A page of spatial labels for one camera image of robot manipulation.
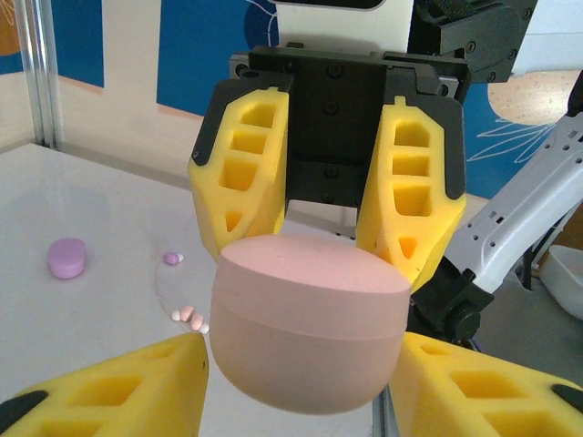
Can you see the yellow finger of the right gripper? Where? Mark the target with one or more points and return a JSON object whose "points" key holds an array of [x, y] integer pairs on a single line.
{"points": [[268, 200], [437, 218]]}

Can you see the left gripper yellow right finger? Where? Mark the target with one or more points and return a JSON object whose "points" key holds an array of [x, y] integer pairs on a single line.
{"points": [[478, 396]]}

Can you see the purple earbud charging case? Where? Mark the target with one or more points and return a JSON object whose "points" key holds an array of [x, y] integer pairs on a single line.
{"points": [[67, 258]]}

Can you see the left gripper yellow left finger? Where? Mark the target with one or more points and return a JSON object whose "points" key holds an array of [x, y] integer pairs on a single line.
{"points": [[114, 396]]}

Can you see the aluminium frame post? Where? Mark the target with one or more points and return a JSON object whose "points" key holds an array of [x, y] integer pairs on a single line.
{"points": [[43, 68]]}

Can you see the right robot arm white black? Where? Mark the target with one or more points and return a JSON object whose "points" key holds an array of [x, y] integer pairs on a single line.
{"points": [[524, 205]]}

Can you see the purple earbud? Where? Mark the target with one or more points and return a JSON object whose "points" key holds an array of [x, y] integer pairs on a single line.
{"points": [[172, 258]]}

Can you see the pink earbud charging case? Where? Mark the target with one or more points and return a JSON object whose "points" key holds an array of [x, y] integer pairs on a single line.
{"points": [[309, 318]]}

